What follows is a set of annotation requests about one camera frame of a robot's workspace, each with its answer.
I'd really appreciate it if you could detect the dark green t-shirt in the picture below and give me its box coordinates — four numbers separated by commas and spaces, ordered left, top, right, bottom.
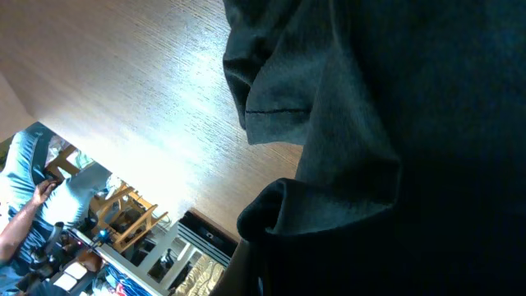
214, 0, 525, 295

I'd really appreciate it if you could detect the wooden chair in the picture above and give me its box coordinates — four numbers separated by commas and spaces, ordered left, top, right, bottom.
45, 144, 169, 252

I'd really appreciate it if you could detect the seated person in jeans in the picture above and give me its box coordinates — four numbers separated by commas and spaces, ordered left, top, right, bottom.
1, 123, 112, 295

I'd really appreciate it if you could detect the white shelf frame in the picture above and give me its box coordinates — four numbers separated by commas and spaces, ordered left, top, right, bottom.
67, 209, 239, 296

